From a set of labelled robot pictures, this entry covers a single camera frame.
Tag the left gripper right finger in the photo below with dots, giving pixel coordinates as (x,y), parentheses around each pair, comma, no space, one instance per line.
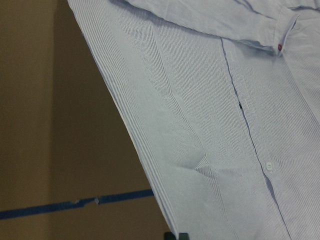
(183,236)

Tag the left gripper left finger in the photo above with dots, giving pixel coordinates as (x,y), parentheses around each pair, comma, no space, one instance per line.
(168,236)

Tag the light blue striped shirt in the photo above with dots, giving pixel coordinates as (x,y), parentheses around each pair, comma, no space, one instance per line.
(221,99)

